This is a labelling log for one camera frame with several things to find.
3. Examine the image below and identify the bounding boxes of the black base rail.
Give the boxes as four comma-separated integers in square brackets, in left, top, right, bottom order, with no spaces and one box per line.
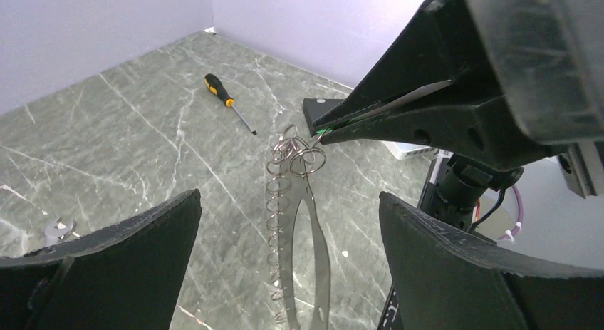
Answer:
[376,285,404,330]

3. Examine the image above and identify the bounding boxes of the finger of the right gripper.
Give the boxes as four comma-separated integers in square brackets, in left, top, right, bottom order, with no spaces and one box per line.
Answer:
[312,0,494,130]

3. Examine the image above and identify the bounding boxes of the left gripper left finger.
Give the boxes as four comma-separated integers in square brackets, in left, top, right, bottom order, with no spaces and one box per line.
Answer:
[1,189,202,329]

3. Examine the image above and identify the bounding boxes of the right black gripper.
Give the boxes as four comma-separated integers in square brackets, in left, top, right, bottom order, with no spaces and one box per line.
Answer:
[321,0,603,170]

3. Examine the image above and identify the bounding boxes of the orange black screwdriver right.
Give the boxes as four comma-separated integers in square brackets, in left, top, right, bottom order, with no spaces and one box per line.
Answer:
[204,73,257,135]

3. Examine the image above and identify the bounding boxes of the large metal key ring plate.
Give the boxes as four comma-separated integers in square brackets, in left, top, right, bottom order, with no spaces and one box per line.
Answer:
[265,125,331,329]

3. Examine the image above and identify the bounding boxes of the white power adapter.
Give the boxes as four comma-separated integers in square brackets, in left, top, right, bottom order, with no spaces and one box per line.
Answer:
[382,141,437,160]

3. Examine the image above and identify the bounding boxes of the silver wrench left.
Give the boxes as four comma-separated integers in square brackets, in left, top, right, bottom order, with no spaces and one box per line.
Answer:
[43,217,76,247]

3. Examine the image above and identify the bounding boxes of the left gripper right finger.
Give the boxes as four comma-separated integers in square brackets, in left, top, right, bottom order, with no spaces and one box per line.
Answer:
[379,192,603,329]

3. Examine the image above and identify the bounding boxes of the green key tag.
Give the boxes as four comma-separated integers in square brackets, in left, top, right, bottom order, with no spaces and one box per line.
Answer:
[316,128,332,135]

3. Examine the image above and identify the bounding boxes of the black box right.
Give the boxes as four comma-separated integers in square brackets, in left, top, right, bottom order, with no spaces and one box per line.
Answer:
[302,98,343,137]

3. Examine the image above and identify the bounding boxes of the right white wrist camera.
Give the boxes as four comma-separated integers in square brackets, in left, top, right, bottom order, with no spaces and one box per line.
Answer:
[557,142,603,198]

